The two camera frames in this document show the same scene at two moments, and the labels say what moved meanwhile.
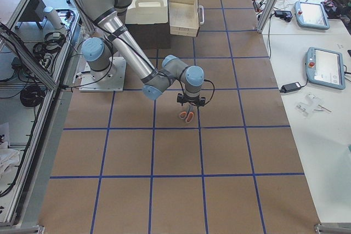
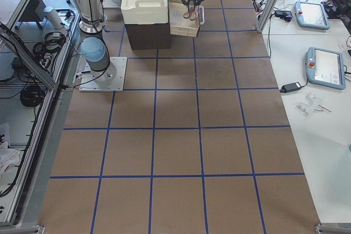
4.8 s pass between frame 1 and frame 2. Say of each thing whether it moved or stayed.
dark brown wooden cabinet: stayed
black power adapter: stayed
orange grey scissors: moved
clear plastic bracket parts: stayed
